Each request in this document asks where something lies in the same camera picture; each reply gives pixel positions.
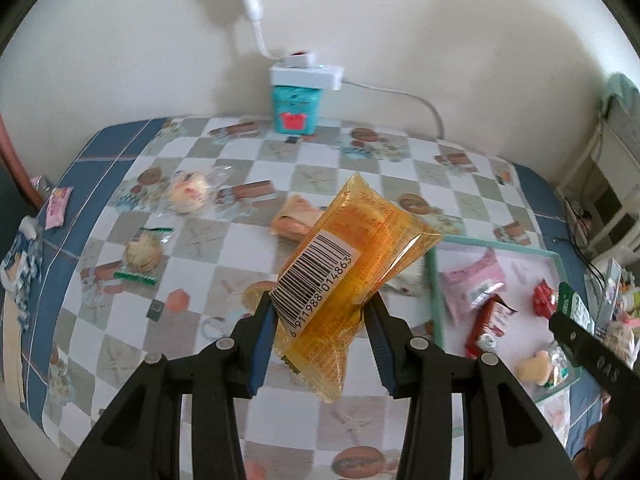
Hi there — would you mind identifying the red ketchup snack packet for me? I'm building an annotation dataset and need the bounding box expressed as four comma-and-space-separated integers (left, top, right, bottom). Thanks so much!
464, 295, 516, 359

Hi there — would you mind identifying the pink snack packet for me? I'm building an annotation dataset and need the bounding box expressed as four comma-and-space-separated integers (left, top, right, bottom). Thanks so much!
439, 248, 506, 324

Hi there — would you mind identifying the orange yellow snack packet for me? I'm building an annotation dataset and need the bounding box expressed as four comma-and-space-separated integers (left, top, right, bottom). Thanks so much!
269, 174, 442, 403

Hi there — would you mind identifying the peach striped snack packet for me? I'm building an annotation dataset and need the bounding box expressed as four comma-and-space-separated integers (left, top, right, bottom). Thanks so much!
270, 194, 323, 242

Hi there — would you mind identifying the white teal cracker packet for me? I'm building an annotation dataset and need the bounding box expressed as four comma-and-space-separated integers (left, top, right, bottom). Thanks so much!
544, 341, 577, 390

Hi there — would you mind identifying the yellow wedge cake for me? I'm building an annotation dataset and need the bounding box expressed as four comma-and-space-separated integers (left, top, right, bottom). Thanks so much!
516, 350, 553, 387

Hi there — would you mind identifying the green white snack packet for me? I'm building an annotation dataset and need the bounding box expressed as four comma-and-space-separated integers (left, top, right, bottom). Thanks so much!
558, 282, 596, 335

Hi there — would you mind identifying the small red candy wrapper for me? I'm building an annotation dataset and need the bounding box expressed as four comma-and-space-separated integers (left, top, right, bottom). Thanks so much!
533, 280, 558, 320

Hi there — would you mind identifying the teal rimmed white tray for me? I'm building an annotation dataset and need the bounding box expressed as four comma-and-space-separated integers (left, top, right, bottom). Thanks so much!
424, 236, 582, 403

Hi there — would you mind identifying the round cake green wrapper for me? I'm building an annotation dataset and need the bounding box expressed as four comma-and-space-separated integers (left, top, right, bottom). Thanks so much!
114, 228, 174, 286

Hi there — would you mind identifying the checkered tablecloth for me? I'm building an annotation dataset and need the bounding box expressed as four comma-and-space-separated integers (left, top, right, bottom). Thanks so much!
3, 116, 585, 479

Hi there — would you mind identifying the blue white patterned bag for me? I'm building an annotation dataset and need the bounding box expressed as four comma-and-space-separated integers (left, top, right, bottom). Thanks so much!
1, 216, 42, 330

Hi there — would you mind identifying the small pink packet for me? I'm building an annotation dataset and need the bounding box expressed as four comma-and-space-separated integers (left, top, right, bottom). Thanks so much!
44, 186, 74, 231

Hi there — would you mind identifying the round bun clear wrapper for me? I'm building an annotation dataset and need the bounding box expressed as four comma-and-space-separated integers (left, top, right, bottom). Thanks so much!
164, 166, 233, 214

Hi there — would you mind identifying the teal box with red label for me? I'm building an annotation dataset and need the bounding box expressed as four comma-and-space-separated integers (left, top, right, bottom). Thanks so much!
271, 86, 323, 136

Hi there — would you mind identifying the white power strip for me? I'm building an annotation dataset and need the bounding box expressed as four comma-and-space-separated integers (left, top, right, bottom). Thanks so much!
269, 51, 345, 91

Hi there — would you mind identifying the white power cable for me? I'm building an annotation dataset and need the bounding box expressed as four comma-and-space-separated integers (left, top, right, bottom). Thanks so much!
342, 79, 446, 141

